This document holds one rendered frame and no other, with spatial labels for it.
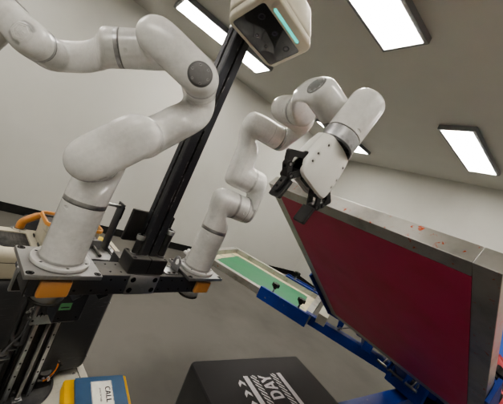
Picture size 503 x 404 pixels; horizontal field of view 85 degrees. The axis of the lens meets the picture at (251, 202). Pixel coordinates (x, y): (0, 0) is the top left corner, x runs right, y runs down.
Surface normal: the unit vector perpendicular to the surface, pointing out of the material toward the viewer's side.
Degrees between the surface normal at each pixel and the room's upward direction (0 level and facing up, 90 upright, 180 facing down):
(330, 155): 89
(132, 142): 92
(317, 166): 92
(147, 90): 90
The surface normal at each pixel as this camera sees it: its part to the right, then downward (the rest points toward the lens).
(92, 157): 0.23, 0.17
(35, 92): 0.53, 0.29
